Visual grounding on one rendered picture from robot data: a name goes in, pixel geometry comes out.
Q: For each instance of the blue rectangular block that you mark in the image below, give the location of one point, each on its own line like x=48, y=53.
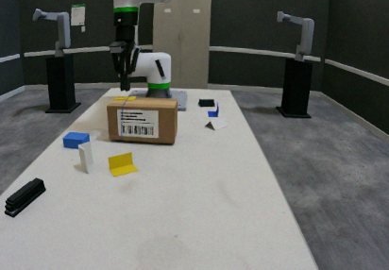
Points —
x=73, y=139

